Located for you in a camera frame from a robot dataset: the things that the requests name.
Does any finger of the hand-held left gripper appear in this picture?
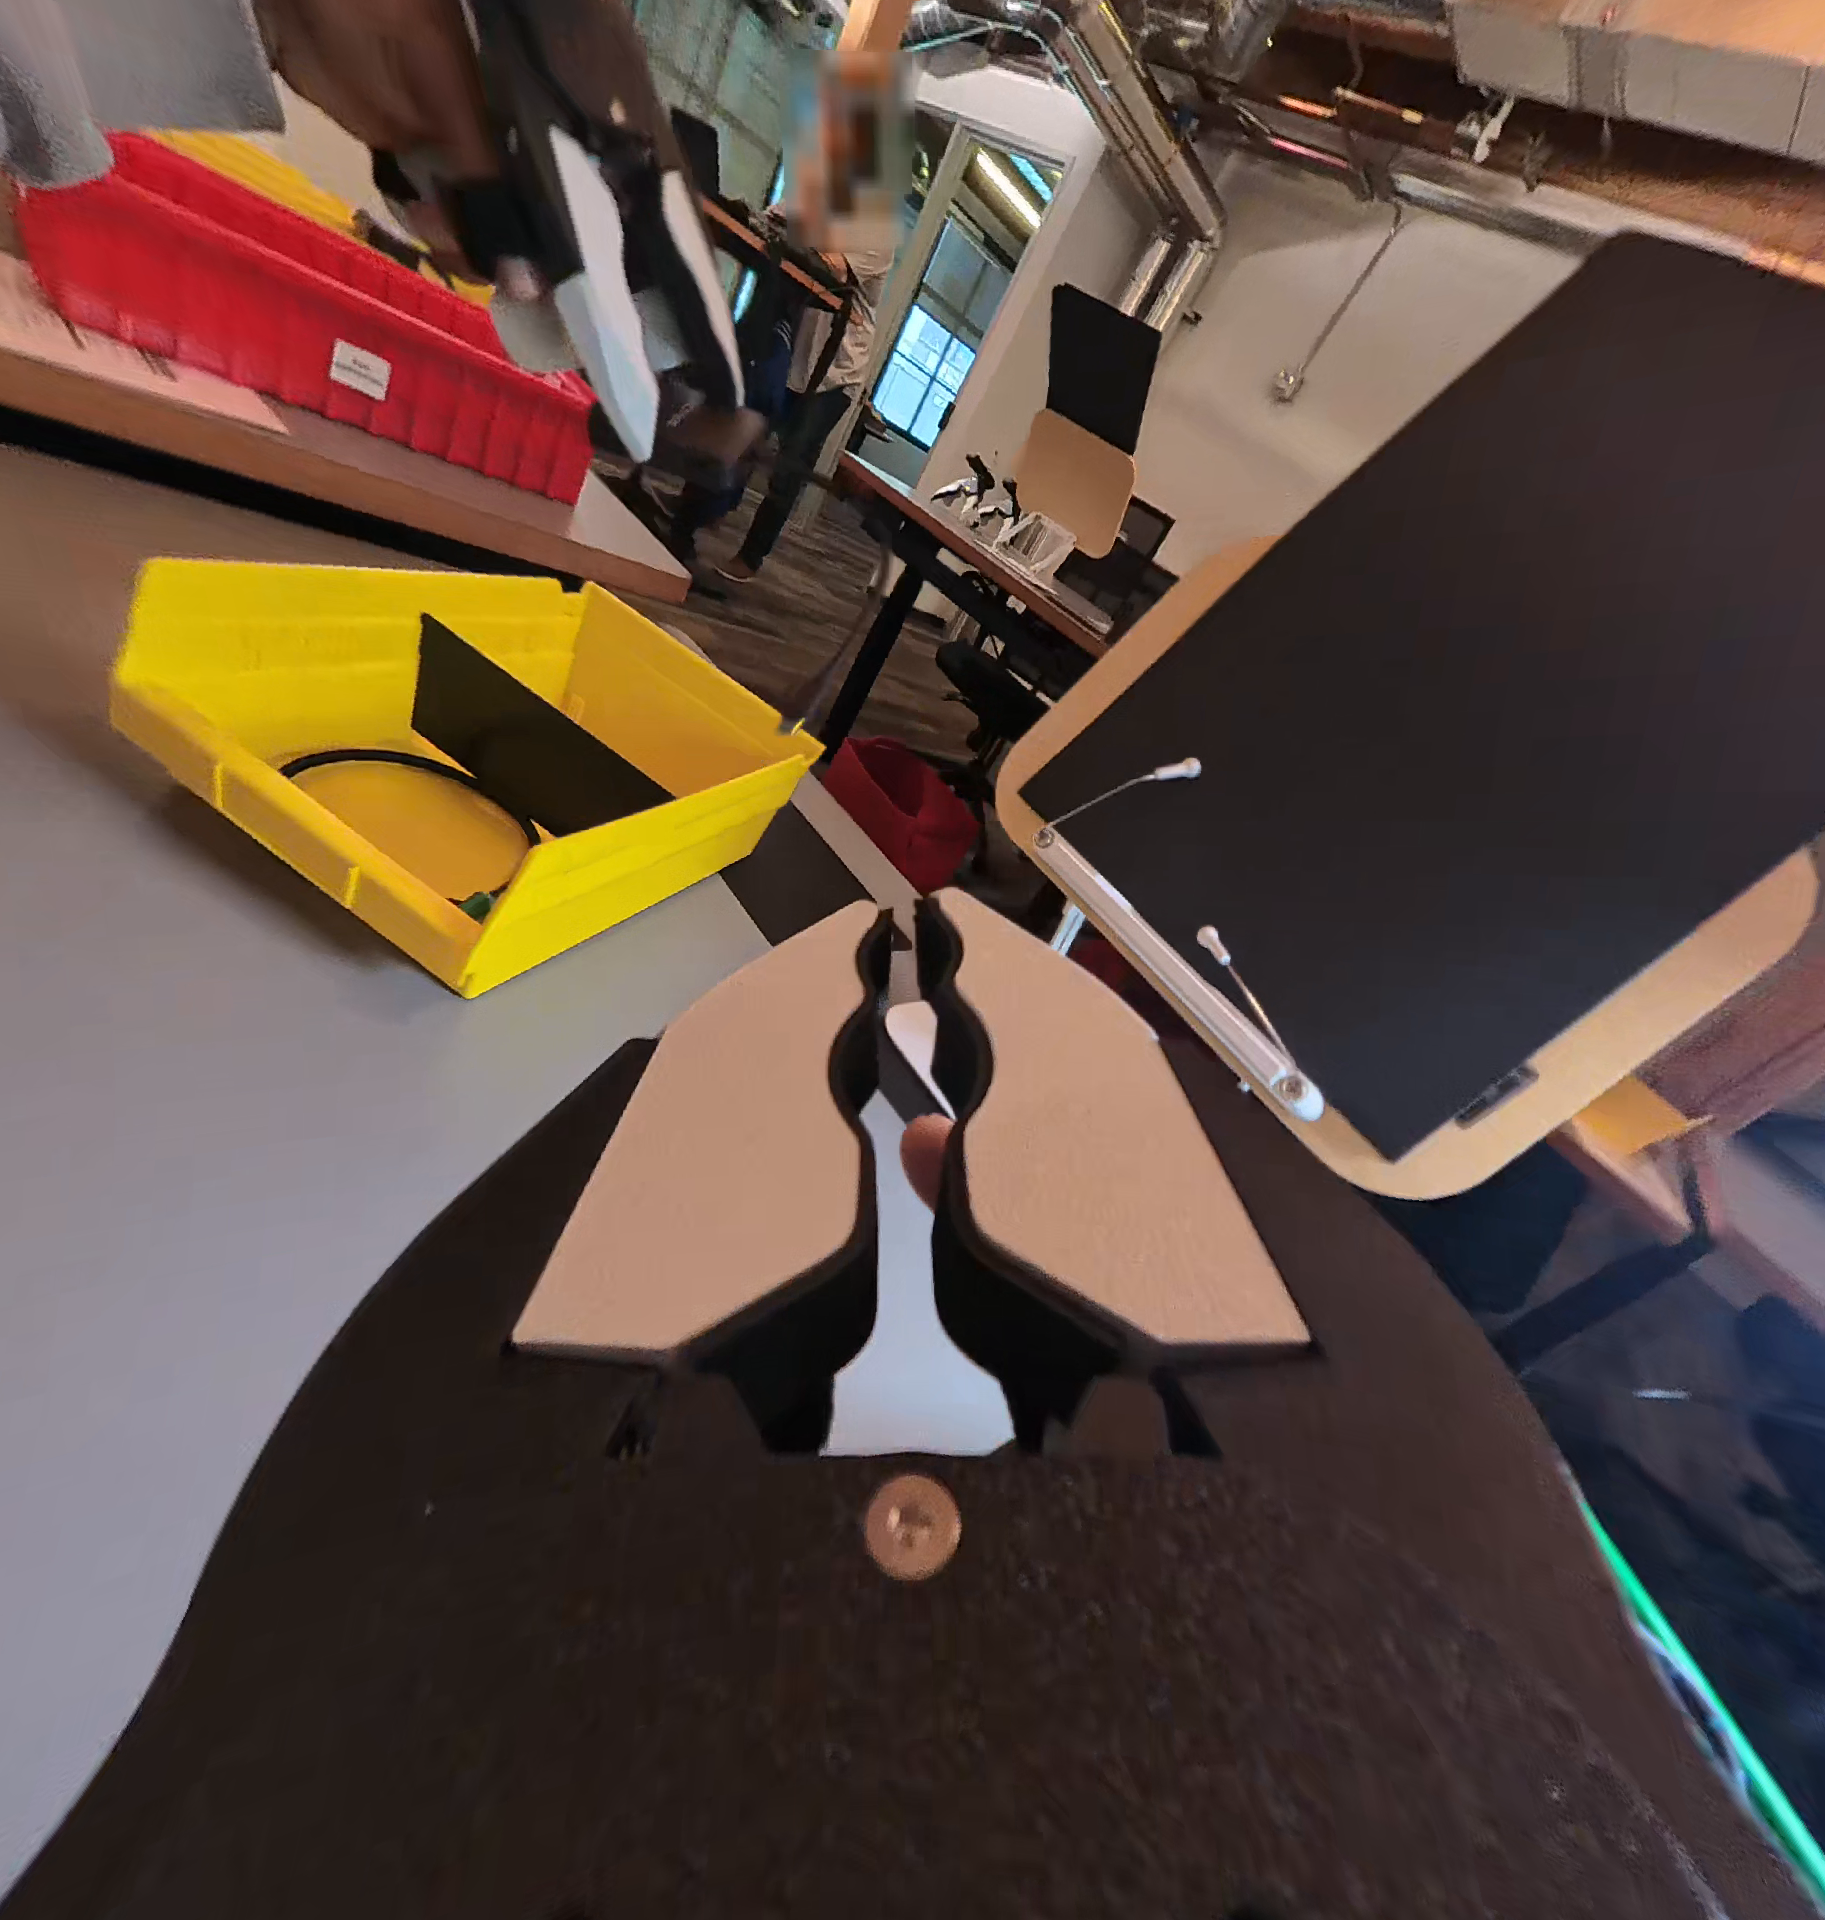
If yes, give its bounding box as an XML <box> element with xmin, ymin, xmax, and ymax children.
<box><xmin>625</xmin><ymin>151</ymin><xmax>758</xmax><ymax>410</ymax></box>
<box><xmin>538</xmin><ymin>127</ymin><xmax>678</xmax><ymax>468</ymax></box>

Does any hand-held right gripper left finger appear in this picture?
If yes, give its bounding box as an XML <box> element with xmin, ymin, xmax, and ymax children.
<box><xmin>512</xmin><ymin>900</ymin><xmax>887</xmax><ymax>1369</ymax></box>

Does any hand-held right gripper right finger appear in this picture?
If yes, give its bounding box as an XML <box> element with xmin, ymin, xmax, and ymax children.
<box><xmin>928</xmin><ymin>889</ymin><xmax>1315</xmax><ymax>1369</ymax></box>

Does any yellow plastic bin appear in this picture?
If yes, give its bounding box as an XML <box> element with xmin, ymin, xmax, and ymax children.
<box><xmin>109</xmin><ymin>556</ymin><xmax>827</xmax><ymax>1001</ymax></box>
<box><xmin>156</xmin><ymin>127</ymin><xmax>379</xmax><ymax>249</ymax></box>

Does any black HDMI cable green plug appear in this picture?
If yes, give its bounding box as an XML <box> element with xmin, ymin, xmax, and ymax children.
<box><xmin>275</xmin><ymin>742</ymin><xmax>542</xmax><ymax>909</ymax></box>

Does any green plastic bin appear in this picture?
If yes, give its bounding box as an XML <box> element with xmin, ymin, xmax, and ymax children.
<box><xmin>1583</xmin><ymin>1497</ymin><xmax>1821</xmax><ymax>1869</ymax></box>

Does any person's left forearm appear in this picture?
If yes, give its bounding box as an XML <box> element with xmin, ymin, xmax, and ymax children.
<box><xmin>0</xmin><ymin>0</ymin><xmax>122</xmax><ymax>207</ymax></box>

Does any person's left hand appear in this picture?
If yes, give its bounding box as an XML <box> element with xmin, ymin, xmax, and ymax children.
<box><xmin>253</xmin><ymin>0</ymin><xmax>515</xmax><ymax>196</ymax></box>

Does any white tipped pin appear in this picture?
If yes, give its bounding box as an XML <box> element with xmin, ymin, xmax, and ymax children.
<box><xmin>1038</xmin><ymin>755</ymin><xmax>1209</xmax><ymax>844</ymax></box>
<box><xmin>1196</xmin><ymin>926</ymin><xmax>1292</xmax><ymax>1059</ymax></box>

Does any wooden edged side table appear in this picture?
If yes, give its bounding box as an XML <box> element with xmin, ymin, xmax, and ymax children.
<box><xmin>0</xmin><ymin>237</ymin><xmax>694</xmax><ymax>608</ymax></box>

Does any red ribbed plastic bin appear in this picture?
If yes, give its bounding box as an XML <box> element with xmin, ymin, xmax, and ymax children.
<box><xmin>15</xmin><ymin>127</ymin><xmax>603</xmax><ymax>510</ymax></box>

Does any black bin divider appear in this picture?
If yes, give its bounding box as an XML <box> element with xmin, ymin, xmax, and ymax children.
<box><xmin>409</xmin><ymin>613</ymin><xmax>678</xmax><ymax>841</ymax></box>

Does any red chair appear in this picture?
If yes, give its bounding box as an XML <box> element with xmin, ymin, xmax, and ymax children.
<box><xmin>827</xmin><ymin>733</ymin><xmax>992</xmax><ymax>897</ymax></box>

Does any wooden office desk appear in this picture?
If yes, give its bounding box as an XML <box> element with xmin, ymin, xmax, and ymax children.
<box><xmin>836</xmin><ymin>451</ymin><xmax>1132</xmax><ymax>758</ymax></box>

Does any black panel with wooden rim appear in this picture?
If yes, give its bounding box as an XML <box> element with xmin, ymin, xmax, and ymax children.
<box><xmin>1016</xmin><ymin>283</ymin><xmax>1169</xmax><ymax>560</ymax></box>
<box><xmin>995</xmin><ymin>232</ymin><xmax>1825</xmax><ymax>1204</ymax></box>

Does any black office chair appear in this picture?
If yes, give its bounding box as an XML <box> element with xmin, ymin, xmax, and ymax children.
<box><xmin>937</xmin><ymin>627</ymin><xmax>1058</xmax><ymax>788</ymax></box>

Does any wooden beam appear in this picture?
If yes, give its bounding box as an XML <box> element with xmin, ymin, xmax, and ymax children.
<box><xmin>1647</xmin><ymin>926</ymin><xmax>1825</xmax><ymax>1137</ymax></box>

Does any silver air duct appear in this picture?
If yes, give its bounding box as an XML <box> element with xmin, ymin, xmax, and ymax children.
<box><xmin>1040</xmin><ymin>0</ymin><xmax>1825</xmax><ymax>249</ymax></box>

